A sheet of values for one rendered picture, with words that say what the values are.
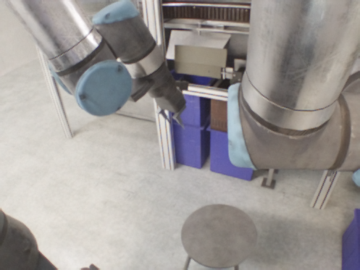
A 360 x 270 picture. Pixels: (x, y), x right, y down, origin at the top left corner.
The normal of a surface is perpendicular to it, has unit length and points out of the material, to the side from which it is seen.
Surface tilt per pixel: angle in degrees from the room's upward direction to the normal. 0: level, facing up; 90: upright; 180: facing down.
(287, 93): 110
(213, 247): 0
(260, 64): 102
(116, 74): 94
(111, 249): 0
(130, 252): 0
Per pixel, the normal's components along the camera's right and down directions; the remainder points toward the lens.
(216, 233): -0.06, -0.81
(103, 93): 0.58, 0.51
